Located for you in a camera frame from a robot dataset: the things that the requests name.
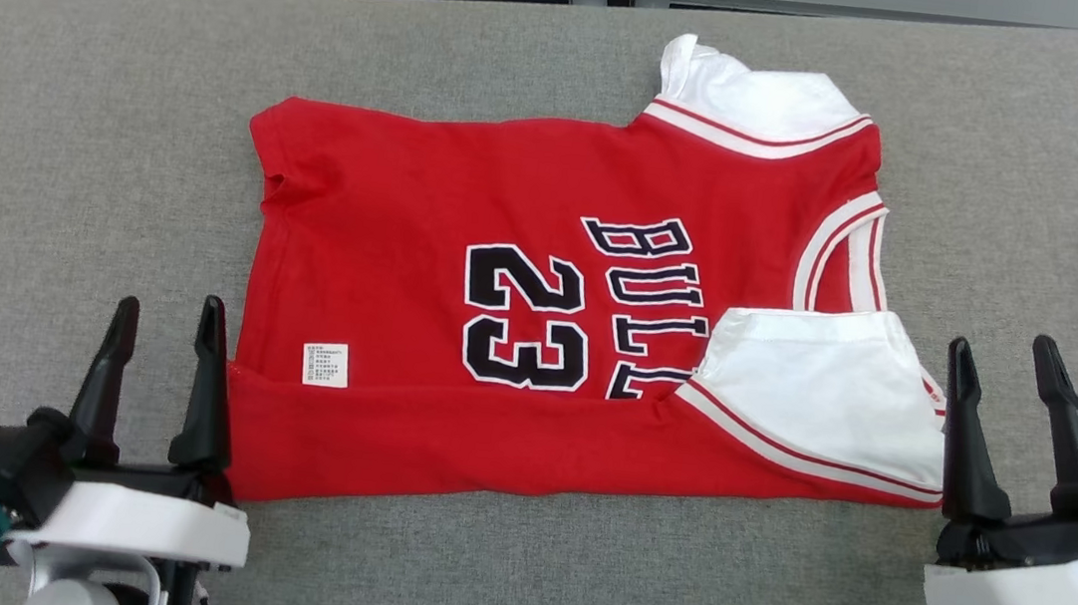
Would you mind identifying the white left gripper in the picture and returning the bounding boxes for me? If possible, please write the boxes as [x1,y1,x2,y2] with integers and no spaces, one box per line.
[2,276,276,573]

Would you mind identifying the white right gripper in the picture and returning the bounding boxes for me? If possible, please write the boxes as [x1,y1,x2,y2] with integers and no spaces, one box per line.
[920,325,1078,605]

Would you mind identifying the red basketball jersey number 23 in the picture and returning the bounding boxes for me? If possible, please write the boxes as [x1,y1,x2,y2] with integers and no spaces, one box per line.
[210,0,988,575]

